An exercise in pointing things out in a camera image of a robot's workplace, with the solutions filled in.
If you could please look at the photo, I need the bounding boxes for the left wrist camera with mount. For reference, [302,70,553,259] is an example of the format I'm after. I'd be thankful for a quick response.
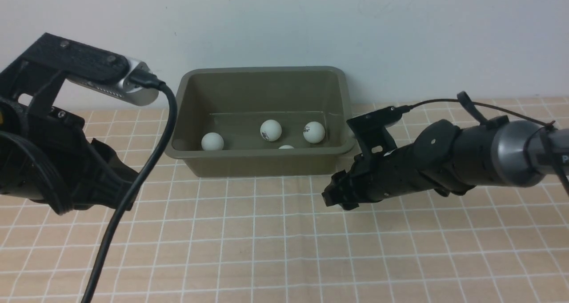
[1,32,163,116]

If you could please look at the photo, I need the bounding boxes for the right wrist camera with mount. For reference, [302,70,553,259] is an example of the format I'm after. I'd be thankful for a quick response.
[347,106,403,159]

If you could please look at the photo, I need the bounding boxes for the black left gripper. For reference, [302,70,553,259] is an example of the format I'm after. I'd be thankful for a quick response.
[1,101,138,215]

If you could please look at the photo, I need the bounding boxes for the black left camera cable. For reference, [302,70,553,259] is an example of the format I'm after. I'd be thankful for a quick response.
[80,70,178,303]

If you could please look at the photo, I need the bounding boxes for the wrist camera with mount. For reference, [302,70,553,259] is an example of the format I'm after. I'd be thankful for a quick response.
[347,106,403,159]
[1,32,163,116]

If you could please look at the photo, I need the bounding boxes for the black camera cable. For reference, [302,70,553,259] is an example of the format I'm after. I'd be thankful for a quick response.
[80,70,178,303]
[391,91,569,197]

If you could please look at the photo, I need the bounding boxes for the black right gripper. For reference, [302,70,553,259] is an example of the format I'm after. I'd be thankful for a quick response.
[321,145,427,211]

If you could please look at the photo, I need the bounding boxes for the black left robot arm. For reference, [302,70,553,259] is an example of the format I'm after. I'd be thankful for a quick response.
[0,100,138,215]

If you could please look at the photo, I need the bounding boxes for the beige checkered tablecloth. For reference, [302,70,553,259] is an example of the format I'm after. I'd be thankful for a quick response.
[0,109,569,303]

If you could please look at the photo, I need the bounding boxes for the white ping-pong ball printed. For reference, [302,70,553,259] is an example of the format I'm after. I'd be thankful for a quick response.
[260,120,282,142]
[200,132,225,151]

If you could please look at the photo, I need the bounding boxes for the olive green plastic bin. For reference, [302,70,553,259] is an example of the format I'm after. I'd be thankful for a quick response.
[165,66,355,178]

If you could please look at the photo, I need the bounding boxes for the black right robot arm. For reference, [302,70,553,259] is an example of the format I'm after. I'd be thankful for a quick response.
[322,120,568,211]

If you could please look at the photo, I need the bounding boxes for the black right camera cable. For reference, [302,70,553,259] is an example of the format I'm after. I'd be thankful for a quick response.
[391,91,569,197]

